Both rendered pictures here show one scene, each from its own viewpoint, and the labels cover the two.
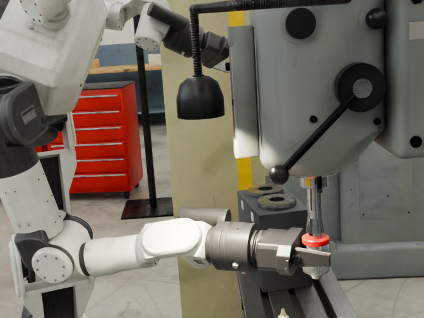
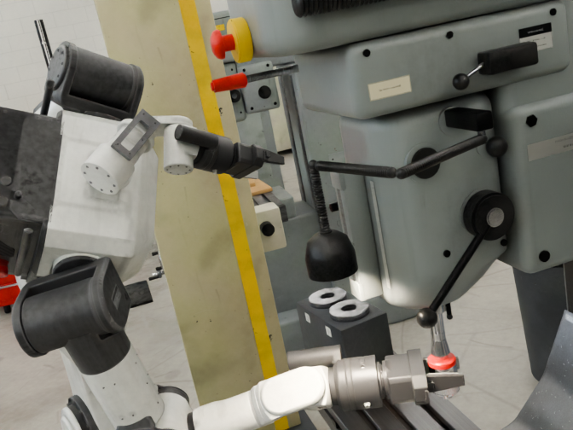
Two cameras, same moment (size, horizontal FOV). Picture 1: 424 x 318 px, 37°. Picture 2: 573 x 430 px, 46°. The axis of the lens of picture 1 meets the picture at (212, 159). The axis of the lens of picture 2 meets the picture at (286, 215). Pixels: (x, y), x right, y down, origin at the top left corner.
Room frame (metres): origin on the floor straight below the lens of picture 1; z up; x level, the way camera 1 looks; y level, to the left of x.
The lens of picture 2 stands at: (0.09, 0.27, 1.77)
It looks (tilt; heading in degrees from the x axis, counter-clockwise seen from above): 16 degrees down; 347
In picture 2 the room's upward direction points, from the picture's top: 11 degrees counter-clockwise
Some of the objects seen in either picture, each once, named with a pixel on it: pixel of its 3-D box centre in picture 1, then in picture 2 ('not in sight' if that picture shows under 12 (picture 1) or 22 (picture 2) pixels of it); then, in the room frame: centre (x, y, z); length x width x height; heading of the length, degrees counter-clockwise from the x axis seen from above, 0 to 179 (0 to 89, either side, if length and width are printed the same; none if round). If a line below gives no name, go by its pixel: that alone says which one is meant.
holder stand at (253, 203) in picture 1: (272, 233); (344, 340); (1.47, -0.14, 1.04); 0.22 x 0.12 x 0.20; 10
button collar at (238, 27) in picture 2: not in sight; (240, 40); (1.03, 0.06, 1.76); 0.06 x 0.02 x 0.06; 1
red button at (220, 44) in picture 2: not in sight; (223, 43); (1.03, 0.09, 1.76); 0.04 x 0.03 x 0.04; 1
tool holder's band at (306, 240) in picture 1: (315, 239); (441, 360); (1.04, -0.17, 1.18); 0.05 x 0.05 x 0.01
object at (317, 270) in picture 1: (315, 256); (443, 375); (1.04, -0.17, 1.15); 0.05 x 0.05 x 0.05
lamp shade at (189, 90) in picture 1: (199, 95); (329, 251); (0.96, 0.01, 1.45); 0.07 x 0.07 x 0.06
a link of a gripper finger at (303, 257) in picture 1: (311, 259); (445, 382); (1.01, -0.16, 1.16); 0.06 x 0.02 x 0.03; 69
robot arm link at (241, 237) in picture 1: (264, 250); (390, 380); (1.07, -0.08, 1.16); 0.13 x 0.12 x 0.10; 159
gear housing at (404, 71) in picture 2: not in sight; (424, 58); (1.03, -0.21, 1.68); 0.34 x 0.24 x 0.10; 91
